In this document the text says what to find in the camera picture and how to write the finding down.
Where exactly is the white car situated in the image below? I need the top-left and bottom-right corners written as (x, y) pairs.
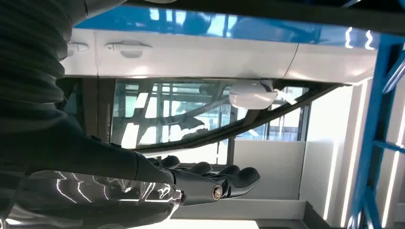
top-left (60, 28), bottom-right (377, 165)

